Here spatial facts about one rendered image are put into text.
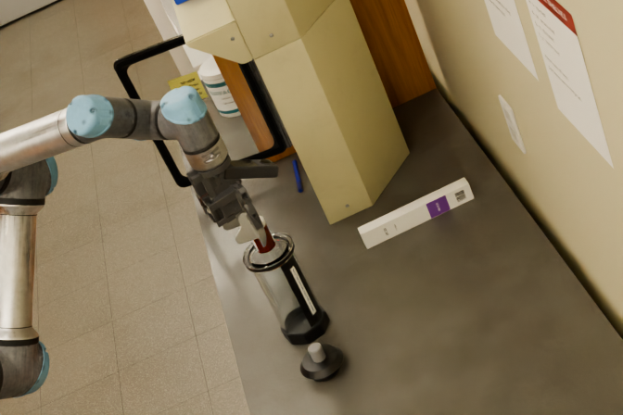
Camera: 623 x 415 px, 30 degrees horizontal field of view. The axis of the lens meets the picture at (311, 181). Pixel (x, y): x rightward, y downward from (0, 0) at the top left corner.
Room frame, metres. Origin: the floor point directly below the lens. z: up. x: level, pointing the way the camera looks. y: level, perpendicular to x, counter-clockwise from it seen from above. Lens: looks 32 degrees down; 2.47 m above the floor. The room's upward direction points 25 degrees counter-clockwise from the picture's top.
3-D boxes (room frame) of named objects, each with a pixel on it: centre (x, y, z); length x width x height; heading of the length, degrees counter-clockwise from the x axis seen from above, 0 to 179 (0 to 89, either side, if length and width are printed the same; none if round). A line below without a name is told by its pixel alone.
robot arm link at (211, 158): (1.89, 0.16, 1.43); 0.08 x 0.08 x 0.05
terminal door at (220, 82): (2.55, 0.17, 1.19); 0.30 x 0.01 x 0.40; 80
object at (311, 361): (1.76, 0.13, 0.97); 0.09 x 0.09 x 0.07
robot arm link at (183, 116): (1.90, 0.16, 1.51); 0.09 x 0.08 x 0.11; 47
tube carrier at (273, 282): (1.90, 0.14, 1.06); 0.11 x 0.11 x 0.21
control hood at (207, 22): (2.38, 0.06, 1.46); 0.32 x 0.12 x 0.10; 0
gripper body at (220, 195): (1.90, 0.16, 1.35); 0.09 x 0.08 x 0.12; 105
